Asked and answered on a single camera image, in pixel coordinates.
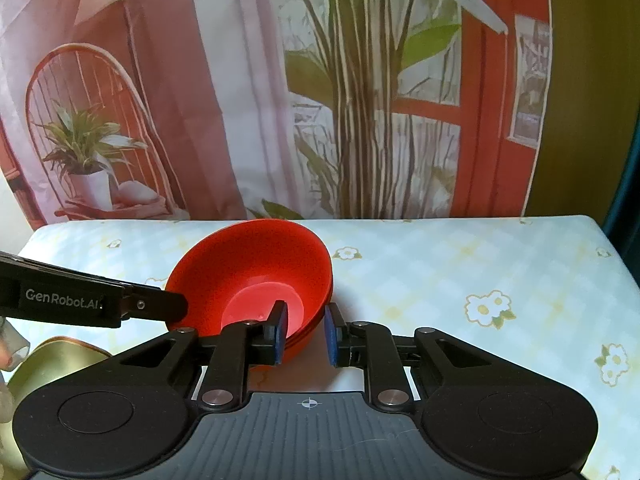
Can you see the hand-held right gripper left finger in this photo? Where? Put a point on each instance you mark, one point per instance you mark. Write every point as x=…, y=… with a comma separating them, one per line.
x=280, y=335

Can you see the printed wall cloth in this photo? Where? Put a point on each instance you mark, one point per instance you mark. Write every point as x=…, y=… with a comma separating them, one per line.
x=225, y=110

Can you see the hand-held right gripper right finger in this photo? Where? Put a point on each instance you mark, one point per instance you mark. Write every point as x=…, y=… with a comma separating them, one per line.
x=331, y=337

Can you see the person's left hand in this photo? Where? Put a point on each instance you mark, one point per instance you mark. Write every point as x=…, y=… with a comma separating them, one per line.
x=10, y=347

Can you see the green square plate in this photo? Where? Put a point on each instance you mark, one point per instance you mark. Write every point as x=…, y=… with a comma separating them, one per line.
x=55, y=367

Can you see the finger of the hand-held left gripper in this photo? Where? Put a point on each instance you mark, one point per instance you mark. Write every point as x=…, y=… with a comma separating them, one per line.
x=155, y=305

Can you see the floral tablecloth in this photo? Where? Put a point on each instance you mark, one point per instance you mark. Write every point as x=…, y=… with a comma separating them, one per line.
x=500, y=260

